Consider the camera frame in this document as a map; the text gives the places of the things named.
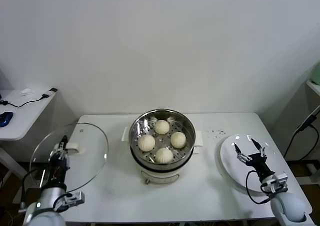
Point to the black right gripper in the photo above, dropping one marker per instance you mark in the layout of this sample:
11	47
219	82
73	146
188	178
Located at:
260	164

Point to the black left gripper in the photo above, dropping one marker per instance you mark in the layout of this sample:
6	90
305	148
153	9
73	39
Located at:
59	168

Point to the round glass pot lid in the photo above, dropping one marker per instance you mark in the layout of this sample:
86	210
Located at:
92	145

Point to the white steamed baozi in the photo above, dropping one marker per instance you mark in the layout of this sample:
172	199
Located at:
178	139
162	127
146	142
164	155

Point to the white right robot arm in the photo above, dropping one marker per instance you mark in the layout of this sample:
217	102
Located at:
290	208

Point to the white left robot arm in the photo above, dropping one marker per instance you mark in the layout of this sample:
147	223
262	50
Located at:
45	211

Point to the white round plate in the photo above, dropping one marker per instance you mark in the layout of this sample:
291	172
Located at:
230	166

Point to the white side desk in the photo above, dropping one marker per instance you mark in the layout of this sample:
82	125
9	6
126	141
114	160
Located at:
22	120

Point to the crumpled white tissue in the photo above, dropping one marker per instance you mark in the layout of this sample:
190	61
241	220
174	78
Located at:
26	92

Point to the white shelf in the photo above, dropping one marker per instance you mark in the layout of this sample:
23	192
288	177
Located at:
315	87

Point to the white electric cooker base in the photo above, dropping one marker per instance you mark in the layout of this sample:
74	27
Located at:
160	174

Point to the pale green container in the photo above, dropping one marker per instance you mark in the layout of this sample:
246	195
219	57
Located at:
316	73

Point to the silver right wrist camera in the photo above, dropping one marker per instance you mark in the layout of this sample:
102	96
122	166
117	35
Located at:
278	182

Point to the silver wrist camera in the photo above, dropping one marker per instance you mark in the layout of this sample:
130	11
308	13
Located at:
278	182
75	198

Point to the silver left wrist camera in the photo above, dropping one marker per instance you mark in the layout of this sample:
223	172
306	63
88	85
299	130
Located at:
75	198

